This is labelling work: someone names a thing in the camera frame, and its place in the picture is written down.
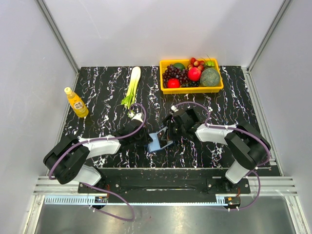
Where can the purple grape bunch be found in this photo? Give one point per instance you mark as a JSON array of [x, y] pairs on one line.
[[172, 72]]

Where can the red apple front left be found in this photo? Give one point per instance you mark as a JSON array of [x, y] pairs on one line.
[[173, 83]]

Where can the red pink peach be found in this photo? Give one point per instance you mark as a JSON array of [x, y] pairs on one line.
[[194, 74]]

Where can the yellow plastic fruit bin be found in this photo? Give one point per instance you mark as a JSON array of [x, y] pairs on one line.
[[188, 90]]

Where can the dark blueberry cluster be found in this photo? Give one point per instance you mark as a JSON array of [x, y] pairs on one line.
[[190, 84]]

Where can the green avocado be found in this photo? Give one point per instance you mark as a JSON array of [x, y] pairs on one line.
[[179, 65]]

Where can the blue leather card holder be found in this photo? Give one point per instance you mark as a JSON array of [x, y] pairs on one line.
[[154, 145]]

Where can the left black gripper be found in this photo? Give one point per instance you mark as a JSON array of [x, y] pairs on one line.
[[147, 139]]

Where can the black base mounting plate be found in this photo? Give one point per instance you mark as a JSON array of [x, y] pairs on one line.
[[204, 184]]

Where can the green netted melon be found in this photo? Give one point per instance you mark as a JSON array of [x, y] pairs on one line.
[[210, 77]]

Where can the celery stalk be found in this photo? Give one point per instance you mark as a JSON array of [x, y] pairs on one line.
[[132, 88]]

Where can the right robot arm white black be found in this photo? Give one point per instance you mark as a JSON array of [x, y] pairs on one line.
[[249, 148]]

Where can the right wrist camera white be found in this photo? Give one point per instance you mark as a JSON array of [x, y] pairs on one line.
[[174, 109]]

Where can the red cherry cluster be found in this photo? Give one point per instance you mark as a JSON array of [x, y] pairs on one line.
[[196, 63]]

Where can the yellow juice bottle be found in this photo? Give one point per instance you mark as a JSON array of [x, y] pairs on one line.
[[76, 103]]

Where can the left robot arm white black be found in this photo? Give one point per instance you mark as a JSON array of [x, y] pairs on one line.
[[66, 161]]

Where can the green apple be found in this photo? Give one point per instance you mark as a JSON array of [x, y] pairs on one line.
[[209, 64]]

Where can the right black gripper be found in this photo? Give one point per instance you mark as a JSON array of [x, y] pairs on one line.
[[170, 124]]

